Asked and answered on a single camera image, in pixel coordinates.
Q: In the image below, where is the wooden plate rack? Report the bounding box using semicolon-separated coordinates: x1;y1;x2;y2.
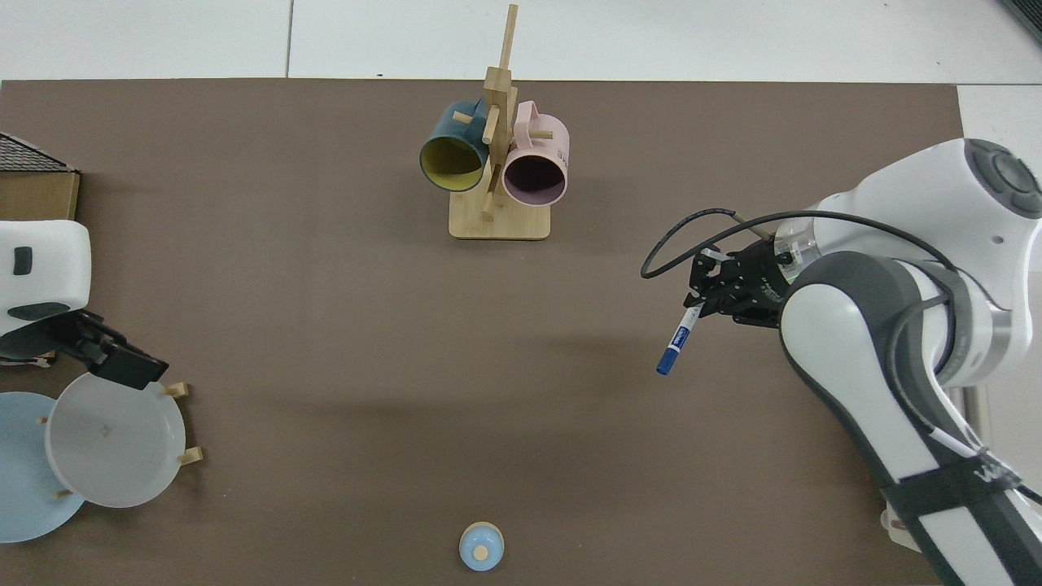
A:
33;381;204;501

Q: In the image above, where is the pale toaster oven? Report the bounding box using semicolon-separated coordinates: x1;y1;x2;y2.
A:
881;381;996;556

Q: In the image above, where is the brown table cloth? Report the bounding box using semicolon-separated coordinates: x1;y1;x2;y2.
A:
0;77;965;586

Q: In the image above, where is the pink cup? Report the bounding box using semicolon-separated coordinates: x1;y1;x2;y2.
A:
501;100;570;208

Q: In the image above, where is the small blue round thing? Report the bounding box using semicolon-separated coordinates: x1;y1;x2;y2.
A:
458;521;506;572

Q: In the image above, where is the dark grey panel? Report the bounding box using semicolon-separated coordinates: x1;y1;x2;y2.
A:
997;0;1042;43

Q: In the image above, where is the blue and white marker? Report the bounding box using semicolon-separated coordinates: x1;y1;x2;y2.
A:
656;306;703;377

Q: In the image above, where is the grey plate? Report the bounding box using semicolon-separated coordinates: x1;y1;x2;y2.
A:
45;368;186;509

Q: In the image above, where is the light blue plate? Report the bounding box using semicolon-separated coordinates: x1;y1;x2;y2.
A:
0;391;86;544

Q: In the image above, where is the wire basket with wooden floor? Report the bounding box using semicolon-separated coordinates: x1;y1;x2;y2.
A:
0;132;82;369

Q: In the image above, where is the wooden cup stand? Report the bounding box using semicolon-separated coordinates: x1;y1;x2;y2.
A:
449;4;554;241

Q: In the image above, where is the dark teal cup yellow inside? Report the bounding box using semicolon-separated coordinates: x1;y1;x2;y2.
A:
419;99;490;194

